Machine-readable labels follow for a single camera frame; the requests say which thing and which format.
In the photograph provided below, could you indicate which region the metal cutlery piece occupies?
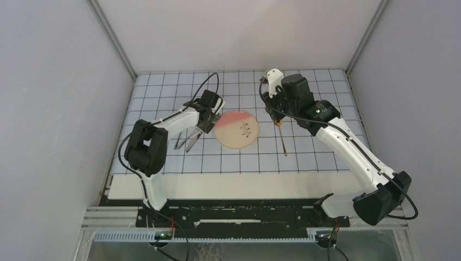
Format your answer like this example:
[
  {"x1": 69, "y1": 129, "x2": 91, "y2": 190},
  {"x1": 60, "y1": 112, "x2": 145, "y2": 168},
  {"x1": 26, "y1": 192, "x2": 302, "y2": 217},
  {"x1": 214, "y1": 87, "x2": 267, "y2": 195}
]
[{"x1": 186, "y1": 128, "x2": 203, "y2": 153}]

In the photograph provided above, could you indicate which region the metal spoon wooden handle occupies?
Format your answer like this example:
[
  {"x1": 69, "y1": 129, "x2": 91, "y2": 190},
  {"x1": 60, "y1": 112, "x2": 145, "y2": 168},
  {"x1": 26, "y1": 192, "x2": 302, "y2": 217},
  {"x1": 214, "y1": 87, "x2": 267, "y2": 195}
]
[{"x1": 274, "y1": 121, "x2": 288, "y2": 157}]

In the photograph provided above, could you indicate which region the white checked tablecloth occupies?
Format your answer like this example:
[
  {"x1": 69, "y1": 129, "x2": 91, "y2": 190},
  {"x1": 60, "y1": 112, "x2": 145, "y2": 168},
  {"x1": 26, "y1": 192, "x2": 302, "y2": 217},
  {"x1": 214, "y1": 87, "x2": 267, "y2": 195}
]
[{"x1": 119, "y1": 71, "x2": 347, "y2": 175}]

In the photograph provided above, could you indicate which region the iridescent rainbow fork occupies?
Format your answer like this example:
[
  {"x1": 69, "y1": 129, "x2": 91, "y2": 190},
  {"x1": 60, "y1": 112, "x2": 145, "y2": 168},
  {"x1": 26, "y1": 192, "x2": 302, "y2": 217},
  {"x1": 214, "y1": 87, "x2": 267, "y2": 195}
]
[{"x1": 174, "y1": 132, "x2": 182, "y2": 150}]

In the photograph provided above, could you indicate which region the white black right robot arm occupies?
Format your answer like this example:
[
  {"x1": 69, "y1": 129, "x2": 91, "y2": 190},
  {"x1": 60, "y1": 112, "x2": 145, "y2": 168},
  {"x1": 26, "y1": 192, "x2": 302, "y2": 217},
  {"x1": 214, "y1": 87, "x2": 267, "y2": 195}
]
[{"x1": 258, "y1": 69, "x2": 415, "y2": 226}]

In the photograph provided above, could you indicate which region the white slotted cable duct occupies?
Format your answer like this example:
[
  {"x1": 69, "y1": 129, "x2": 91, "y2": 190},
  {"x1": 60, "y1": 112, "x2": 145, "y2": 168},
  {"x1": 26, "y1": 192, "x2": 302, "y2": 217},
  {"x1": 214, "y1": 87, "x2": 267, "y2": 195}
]
[{"x1": 92, "y1": 230, "x2": 320, "y2": 244}]

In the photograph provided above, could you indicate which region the cream pink branch plate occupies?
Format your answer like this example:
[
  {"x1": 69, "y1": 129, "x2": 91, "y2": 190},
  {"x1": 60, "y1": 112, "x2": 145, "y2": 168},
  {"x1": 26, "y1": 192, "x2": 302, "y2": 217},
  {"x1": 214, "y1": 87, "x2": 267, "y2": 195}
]
[{"x1": 213, "y1": 111, "x2": 259, "y2": 150}]

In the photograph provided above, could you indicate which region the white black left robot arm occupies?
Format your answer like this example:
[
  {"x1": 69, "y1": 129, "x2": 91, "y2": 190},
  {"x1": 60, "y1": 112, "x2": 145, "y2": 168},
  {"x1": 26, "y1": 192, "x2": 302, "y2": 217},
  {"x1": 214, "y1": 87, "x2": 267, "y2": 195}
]
[{"x1": 117, "y1": 90, "x2": 225, "y2": 227}]

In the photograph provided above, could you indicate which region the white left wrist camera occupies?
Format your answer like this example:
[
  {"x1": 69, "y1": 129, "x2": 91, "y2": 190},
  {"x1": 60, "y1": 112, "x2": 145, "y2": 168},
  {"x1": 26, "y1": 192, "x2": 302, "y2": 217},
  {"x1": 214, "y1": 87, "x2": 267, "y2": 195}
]
[{"x1": 211, "y1": 97, "x2": 226, "y2": 114}]

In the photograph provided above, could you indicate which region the silver metal fork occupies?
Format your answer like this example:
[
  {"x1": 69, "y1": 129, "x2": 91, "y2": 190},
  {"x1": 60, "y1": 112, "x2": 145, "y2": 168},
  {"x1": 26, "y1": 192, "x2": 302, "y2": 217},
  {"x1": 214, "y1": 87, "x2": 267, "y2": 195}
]
[{"x1": 175, "y1": 131, "x2": 197, "y2": 150}]

